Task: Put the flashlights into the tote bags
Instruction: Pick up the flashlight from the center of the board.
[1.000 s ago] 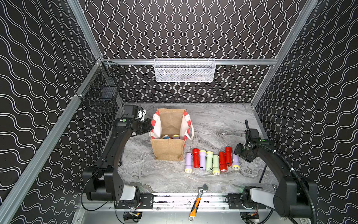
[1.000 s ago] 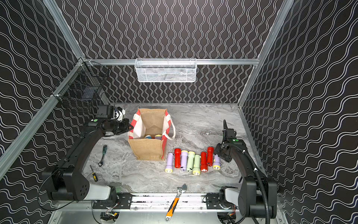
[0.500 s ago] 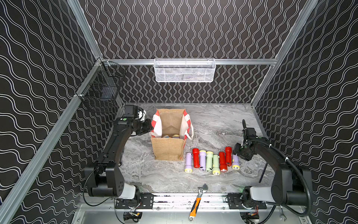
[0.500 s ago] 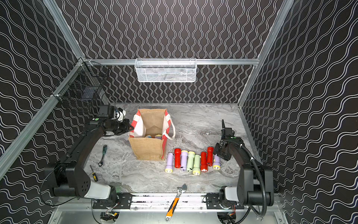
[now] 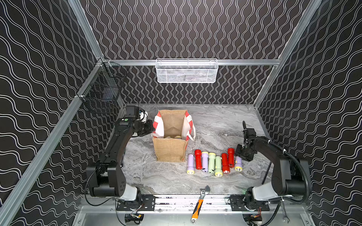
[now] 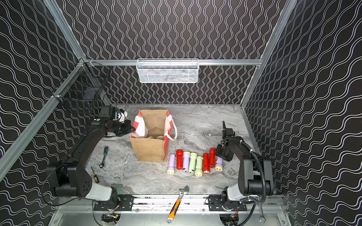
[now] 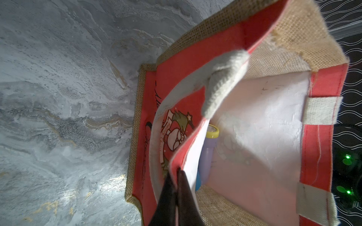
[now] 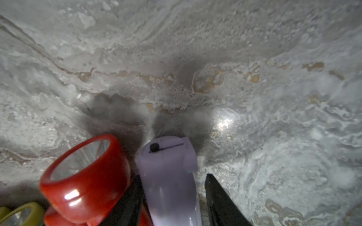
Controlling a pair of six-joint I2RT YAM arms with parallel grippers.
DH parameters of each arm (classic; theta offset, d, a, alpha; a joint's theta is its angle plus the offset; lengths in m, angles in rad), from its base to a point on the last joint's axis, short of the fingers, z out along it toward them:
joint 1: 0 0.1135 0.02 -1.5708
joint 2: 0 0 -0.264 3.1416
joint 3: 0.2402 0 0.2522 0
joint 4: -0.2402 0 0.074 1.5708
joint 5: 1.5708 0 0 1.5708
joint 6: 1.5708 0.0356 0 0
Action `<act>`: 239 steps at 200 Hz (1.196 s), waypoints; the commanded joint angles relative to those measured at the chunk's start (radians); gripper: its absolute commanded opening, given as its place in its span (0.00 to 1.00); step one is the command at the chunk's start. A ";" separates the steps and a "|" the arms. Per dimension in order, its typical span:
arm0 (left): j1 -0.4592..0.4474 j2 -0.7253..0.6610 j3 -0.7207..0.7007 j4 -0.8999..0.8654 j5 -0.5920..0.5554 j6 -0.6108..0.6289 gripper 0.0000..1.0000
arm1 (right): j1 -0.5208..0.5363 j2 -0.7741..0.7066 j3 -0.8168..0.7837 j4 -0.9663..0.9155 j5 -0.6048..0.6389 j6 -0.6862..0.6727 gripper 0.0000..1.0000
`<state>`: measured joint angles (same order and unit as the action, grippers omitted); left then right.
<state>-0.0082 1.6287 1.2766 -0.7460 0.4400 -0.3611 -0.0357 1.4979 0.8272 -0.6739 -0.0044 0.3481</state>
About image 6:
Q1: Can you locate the jute tote bag red trim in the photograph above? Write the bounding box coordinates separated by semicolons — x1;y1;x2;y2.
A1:
130;110;178;163

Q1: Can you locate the yellow black small screwdriver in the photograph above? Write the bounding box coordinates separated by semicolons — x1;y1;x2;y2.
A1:
90;166;100;184

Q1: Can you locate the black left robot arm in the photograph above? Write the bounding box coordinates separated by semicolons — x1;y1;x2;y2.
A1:
46;105;135;201

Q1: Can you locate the light green flashlight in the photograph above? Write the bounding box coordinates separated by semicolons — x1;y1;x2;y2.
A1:
195;156;203;177
189;153;198;174

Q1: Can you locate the lavender flashlight yellow head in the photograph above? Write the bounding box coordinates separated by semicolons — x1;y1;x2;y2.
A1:
166;154;176;175

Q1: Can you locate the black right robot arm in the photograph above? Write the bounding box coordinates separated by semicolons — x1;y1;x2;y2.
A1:
216;128;274;209

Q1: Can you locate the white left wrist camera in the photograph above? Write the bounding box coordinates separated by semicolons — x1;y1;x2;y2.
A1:
117;109;128;122

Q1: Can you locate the white wire mesh basket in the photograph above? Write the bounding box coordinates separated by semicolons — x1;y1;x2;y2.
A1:
136;58;200;83

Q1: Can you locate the silver combination wrench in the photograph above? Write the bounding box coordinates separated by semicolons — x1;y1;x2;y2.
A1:
258;204;266;224

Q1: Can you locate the orange handled adjustable wrench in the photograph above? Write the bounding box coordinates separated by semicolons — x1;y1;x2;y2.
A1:
167;186;189;224

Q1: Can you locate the red flashlight front row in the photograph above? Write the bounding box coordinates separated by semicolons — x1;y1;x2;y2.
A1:
176;150;183;170

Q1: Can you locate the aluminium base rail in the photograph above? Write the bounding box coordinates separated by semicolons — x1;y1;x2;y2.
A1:
56;193;286;213

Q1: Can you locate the black wire mesh basket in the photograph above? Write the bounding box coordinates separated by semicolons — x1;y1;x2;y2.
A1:
53;58;111;112

